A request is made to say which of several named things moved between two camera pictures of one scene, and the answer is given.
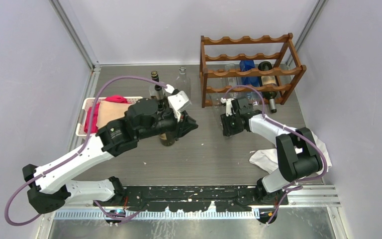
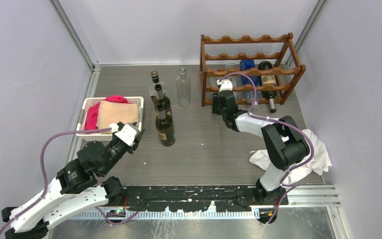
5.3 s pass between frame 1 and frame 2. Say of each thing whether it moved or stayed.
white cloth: stayed
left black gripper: moved
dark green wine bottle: stayed
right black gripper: moved
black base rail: stayed
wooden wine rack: stayed
